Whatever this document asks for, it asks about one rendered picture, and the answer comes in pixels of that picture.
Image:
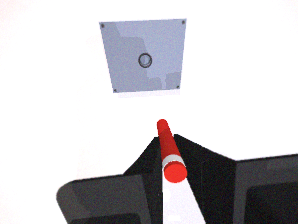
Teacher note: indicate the grey sloped panel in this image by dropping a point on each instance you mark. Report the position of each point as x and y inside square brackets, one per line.
[145, 55]

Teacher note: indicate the red peg with white band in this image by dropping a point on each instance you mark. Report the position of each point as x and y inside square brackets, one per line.
[173, 166]

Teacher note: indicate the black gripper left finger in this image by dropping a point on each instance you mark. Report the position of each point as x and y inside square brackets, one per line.
[138, 190]

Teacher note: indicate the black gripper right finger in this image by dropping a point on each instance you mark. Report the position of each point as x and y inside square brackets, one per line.
[219, 184]

